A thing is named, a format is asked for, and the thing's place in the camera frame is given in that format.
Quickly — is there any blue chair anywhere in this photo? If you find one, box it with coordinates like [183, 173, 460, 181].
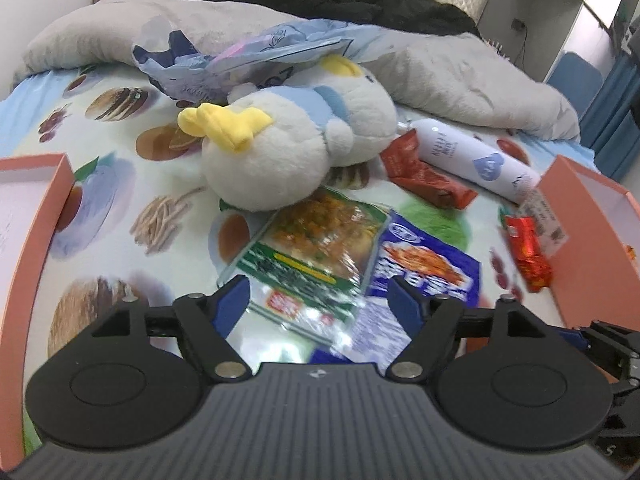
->
[546, 52, 604, 122]

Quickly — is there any white bottle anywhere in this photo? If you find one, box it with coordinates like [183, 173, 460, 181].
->
[397, 117, 542, 206]

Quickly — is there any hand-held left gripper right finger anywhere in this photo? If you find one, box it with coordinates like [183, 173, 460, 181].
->
[385, 276, 551, 380]

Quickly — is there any pink box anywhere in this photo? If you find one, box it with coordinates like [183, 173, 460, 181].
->
[517, 155, 640, 334]
[0, 154, 76, 461]

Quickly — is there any black power cable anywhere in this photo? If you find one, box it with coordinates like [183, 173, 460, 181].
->
[513, 27, 529, 68]

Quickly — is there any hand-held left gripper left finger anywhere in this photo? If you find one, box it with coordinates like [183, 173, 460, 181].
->
[92, 275, 251, 380]

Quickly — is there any blue snack packet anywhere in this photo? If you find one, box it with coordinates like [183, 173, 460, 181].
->
[310, 212, 481, 367]

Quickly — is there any white duck plush toy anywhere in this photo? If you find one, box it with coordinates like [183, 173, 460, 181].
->
[177, 57, 399, 212]

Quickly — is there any green snack packet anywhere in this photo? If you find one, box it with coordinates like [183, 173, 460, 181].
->
[235, 187, 391, 344]

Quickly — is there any dark red snack packet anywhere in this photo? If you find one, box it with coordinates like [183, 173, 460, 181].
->
[380, 129, 479, 209]

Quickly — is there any white cabinet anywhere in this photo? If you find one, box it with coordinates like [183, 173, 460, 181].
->
[477, 0, 634, 84]

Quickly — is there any bright red snack packet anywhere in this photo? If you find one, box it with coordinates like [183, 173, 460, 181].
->
[500, 212, 554, 294]

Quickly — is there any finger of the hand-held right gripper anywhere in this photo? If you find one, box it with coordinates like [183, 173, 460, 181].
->
[552, 320, 640, 399]

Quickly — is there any grey duvet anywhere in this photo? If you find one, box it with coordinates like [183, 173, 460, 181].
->
[14, 0, 582, 142]

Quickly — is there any blue plastic bag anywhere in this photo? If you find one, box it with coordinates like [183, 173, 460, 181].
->
[132, 19, 381, 111]

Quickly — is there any blue curtain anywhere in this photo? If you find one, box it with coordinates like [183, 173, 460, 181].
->
[582, 55, 640, 182]

